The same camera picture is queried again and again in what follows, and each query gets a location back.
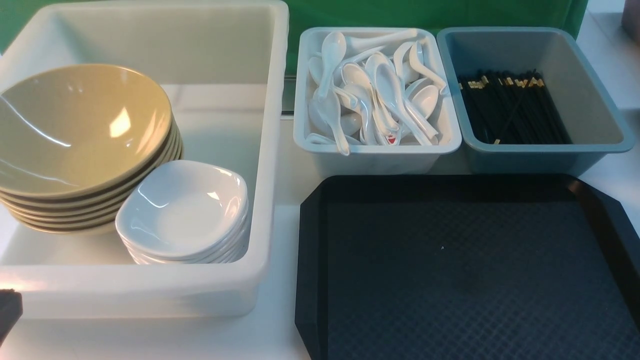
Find lower stacked white dishes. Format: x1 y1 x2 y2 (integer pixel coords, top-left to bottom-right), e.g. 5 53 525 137
125 214 251 265

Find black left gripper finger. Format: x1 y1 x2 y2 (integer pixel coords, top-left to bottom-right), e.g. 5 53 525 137
0 289 23 346

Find white square sauce dish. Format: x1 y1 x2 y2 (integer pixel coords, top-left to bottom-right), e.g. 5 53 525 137
115 160 250 260

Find teal chopstick tray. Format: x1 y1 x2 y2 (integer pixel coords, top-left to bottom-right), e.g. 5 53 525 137
437 27 634 177

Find white spoon top of tray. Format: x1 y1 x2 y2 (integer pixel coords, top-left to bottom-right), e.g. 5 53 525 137
345 28 418 53

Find white soup spoon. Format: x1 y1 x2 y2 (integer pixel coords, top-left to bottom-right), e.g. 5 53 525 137
318 31 346 101

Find black serving tray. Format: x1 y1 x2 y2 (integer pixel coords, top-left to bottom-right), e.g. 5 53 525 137
294 174 640 360

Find black chopstick bundle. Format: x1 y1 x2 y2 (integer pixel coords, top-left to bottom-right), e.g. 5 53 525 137
457 68 573 145

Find white spoon right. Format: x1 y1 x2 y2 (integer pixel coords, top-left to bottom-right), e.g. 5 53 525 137
409 41 447 94

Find large white plastic bin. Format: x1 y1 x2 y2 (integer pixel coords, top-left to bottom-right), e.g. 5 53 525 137
1 0 289 320

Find light blue spoon tray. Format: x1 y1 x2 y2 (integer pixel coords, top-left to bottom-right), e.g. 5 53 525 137
293 27 462 177

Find bottom stacked yellow bowl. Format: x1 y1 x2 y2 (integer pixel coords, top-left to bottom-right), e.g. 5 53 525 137
1 142 185 234

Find white spoon centre long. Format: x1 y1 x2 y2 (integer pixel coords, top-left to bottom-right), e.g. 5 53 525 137
374 63 438 146

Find top stacked white dish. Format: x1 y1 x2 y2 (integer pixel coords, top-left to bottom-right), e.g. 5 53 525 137
119 205 251 264

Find yellow noodle bowl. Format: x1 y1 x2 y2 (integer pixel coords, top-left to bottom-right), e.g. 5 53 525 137
0 63 174 199

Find white spoon left front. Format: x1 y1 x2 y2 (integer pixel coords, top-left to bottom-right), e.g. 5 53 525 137
309 89 351 157

